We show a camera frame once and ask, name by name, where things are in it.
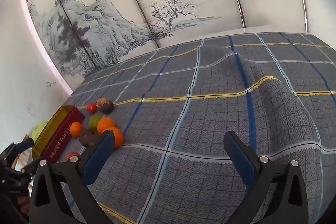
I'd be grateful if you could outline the dark passion fruit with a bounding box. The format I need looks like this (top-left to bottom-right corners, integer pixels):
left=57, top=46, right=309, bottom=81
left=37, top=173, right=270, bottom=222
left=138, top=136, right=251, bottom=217
left=78, top=128, right=100, bottom=147

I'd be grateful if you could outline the small orange tangerine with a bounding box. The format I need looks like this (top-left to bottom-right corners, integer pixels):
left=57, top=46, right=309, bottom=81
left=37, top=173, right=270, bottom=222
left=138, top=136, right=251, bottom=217
left=70, top=122, right=82, bottom=138

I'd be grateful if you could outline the red gold toffee tin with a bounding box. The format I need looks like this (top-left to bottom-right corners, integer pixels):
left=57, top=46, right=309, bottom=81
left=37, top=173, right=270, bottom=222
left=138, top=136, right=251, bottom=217
left=31, top=105, right=84, bottom=163

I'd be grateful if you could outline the plaid grey blue tablecloth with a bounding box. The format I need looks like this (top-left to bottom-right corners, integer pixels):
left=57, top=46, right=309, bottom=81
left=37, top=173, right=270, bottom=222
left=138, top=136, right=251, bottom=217
left=67, top=33, right=335, bottom=223

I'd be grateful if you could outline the red cherry tomato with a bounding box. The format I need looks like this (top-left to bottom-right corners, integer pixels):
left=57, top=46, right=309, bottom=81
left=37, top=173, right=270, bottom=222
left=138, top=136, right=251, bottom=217
left=66, top=152, right=80, bottom=161
left=86, top=102, right=97, bottom=114

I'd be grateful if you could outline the orange mandarin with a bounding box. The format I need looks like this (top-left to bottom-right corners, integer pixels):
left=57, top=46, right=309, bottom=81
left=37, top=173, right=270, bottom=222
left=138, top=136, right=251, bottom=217
left=96, top=117, right=115, bottom=134

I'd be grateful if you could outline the green lime fruit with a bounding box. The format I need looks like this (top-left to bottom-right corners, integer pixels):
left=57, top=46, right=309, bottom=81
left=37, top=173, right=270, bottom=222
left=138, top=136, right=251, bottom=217
left=87, top=115, right=102, bottom=131

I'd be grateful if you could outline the green tissue pack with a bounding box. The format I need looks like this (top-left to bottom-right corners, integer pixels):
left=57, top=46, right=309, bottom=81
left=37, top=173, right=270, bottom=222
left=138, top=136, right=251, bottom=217
left=31, top=121, right=48, bottom=140

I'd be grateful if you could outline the large orange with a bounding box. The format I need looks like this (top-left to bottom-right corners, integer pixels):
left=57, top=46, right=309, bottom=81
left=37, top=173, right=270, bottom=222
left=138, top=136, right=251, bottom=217
left=105, top=127, right=125, bottom=149

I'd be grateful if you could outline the person's left hand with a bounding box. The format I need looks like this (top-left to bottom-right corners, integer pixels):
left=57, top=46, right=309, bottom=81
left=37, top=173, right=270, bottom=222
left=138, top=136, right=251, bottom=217
left=17, top=196, right=30, bottom=215

